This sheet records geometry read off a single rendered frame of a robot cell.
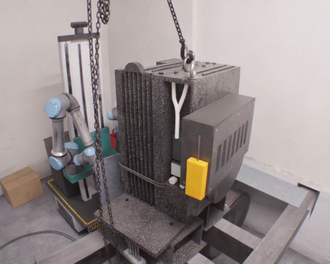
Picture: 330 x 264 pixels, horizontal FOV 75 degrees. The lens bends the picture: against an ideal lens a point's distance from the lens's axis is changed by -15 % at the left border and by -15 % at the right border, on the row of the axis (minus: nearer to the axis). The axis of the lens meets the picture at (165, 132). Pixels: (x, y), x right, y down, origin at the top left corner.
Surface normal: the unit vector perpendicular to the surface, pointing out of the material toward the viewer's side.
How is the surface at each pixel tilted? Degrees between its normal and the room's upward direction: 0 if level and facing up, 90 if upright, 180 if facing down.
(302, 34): 90
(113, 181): 90
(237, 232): 0
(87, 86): 90
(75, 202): 0
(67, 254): 0
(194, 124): 90
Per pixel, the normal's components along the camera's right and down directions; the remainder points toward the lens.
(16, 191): 0.78, 0.26
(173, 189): -0.61, 0.33
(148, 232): 0.00, -0.91
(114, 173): 0.62, 0.33
